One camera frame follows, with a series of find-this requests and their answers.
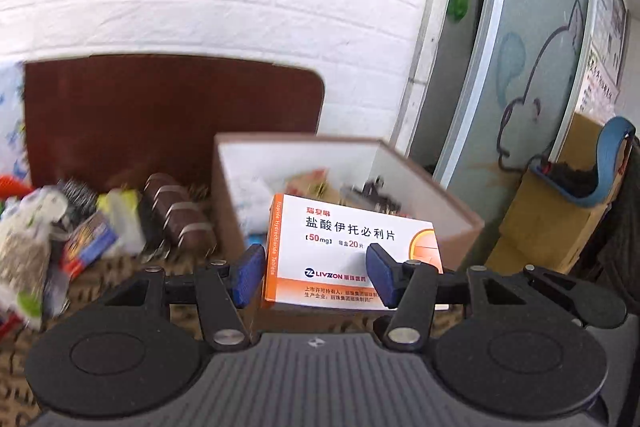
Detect blue chair with carton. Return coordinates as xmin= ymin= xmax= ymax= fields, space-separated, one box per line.
xmin=486 ymin=114 xmax=636 ymax=274

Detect orange white medicine box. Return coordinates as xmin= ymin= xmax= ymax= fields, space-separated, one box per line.
xmin=262 ymin=194 xmax=442 ymax=312

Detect glass door with cartoon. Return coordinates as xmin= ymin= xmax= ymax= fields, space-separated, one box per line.
xmin=406 ymin=0 xmax=629 ymax=193

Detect black clips in box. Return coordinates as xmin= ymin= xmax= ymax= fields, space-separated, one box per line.
xmin=340 ymin=176 xmax=401 ymax=215

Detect brown cardboard box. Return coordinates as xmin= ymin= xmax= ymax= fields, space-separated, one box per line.
xmin=211 ymin=131 xmax=486 ymax=273

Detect orange green toy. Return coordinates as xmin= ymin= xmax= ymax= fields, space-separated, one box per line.
xmin=0 ymin=174 xmax=34 ymax=199

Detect white spotted pouch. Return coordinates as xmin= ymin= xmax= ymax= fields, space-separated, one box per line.
xmin=0 ymin=187 xmax=68 ymax=331

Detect dark red chair back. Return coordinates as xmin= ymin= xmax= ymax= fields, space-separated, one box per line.
xmin=24 ymin=54 xmax=324 ymax=192

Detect brown striped pencil case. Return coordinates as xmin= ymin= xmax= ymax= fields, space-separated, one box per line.
xmin=143 ymin=172 xmax=217 ymax=256

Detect colourful card box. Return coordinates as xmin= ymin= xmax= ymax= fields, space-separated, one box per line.
xmin=60 ymin=211 xmax=117 ymax=280

